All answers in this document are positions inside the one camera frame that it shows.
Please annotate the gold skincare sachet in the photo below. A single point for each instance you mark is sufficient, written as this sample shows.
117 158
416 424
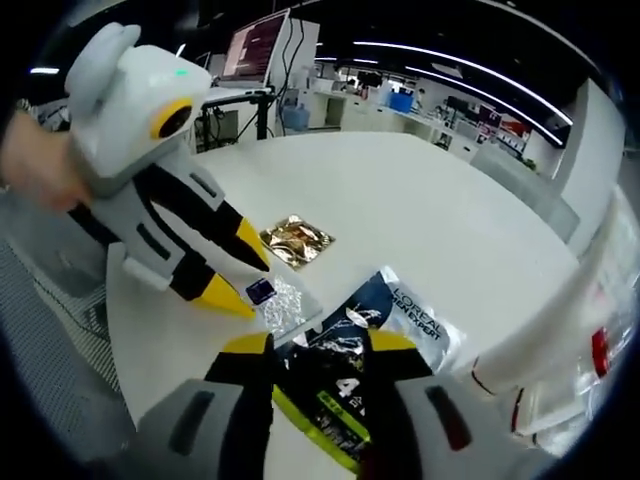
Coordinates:
297 242

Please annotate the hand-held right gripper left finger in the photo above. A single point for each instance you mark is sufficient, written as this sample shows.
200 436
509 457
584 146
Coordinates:
240 400

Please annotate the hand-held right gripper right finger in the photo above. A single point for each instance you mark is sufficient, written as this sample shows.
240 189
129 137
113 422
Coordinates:
415 370

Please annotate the blue plastic crate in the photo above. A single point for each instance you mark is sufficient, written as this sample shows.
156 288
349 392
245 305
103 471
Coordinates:
401 102

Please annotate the black green skincare sachet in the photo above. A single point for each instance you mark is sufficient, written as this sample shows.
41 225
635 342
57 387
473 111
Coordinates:
330 350

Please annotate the clear silver skincare sachet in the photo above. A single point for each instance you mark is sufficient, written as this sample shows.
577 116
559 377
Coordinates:
290 305

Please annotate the black tripod stand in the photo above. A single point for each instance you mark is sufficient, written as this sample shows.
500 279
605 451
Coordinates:
260 115

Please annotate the white counter cabinets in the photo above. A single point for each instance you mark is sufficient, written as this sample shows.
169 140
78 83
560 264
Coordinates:
350 107

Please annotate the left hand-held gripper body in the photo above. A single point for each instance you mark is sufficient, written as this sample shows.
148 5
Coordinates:
130 100

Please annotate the grey mesh office chair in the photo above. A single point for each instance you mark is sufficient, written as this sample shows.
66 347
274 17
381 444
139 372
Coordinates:
50 300

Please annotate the white skincare tube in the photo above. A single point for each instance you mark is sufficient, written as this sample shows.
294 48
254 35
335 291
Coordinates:
550 310

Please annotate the person's left hand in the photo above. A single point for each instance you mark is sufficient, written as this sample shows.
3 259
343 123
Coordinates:
40 165

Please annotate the open silver laptop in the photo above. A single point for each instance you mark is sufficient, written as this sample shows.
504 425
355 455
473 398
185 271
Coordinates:
252 45

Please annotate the blue water jug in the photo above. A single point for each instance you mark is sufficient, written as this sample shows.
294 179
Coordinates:
298 117

